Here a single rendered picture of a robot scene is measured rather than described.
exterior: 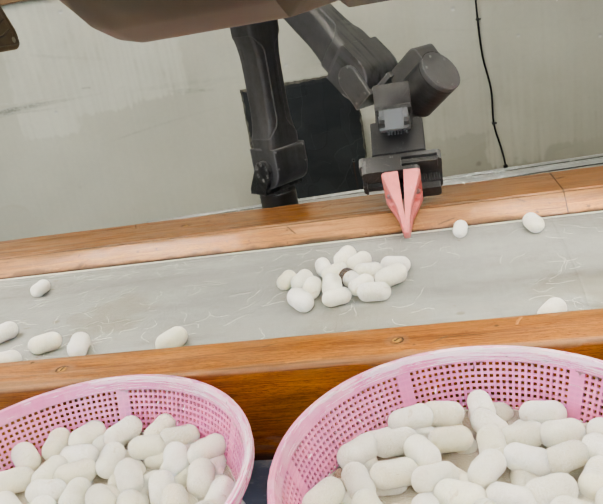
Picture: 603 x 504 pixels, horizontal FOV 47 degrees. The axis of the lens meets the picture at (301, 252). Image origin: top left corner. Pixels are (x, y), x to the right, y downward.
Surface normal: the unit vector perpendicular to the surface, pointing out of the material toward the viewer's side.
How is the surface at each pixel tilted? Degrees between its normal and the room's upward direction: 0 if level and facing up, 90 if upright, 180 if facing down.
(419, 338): 0
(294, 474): 72
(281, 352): 0
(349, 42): 43
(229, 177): 90
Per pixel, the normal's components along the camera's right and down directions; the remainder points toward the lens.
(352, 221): -0.21, -0.40
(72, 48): -0.05, 0.35
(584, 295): -0.17, -0.93
